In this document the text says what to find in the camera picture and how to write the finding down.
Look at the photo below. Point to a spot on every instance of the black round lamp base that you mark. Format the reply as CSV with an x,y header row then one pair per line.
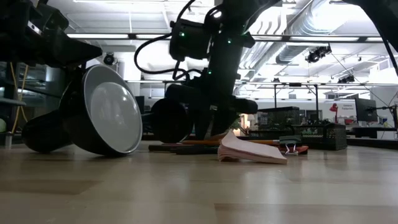
x,y
169,124

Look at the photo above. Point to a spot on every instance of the white wall sign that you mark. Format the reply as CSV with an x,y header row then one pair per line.
x,y
347,106

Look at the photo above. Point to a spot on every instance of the silver ceiling air duct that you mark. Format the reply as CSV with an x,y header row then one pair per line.
x,y
311,21

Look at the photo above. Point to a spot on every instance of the black ceiling track lights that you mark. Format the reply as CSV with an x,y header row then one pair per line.
x,y
317,54
346,79

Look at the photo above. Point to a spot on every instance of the green ball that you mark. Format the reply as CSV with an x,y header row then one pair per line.
x,y
2,125

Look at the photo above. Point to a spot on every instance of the red desk lamp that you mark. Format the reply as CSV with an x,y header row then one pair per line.
x,y
334,108

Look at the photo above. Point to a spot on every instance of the white lamp bulb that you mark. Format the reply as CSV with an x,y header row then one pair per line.
x,y
116,118

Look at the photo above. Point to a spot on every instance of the long ceiling light strip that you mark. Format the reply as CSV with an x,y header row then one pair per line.
x,y
98,36
152,36
323,39

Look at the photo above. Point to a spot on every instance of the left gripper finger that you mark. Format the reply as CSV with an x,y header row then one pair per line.
x,y
84,53

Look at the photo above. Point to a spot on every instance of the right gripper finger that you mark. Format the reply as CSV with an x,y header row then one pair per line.
x,y
202,124
224,123

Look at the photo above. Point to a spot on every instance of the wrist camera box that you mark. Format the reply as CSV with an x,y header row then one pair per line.
x,y
54,17
180,93

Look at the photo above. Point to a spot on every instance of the black table frame rail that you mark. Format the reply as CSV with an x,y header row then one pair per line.
x,y
373,143

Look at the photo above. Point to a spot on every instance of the black mesh desk organizer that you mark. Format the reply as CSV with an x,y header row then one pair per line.
x,y
335,137

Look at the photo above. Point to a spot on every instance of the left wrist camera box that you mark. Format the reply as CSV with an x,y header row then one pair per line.
x,y
54,17

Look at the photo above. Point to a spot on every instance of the black ceiling camera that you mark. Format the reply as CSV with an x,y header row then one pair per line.
x,y
109,59

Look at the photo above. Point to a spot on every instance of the dark tray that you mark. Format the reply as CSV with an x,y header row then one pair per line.
x,y
158,148

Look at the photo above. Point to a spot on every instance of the small silver can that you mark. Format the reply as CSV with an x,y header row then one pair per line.
x,y
8,141

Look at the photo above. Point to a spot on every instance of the pink sticky note pad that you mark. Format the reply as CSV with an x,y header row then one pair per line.
x,y
248,152

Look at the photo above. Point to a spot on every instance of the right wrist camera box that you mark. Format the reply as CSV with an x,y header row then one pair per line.
x,y
180,93

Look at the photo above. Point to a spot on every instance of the black office desk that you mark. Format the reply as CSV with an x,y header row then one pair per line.
x,y
373,129

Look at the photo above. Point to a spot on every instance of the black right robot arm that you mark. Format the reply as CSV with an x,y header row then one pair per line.
x,y
227,56

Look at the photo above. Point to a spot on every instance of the black metal frame stand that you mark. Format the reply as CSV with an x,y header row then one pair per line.
x,y
275,93

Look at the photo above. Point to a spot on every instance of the black computer monitor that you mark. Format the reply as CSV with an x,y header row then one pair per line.
x,y
366,110

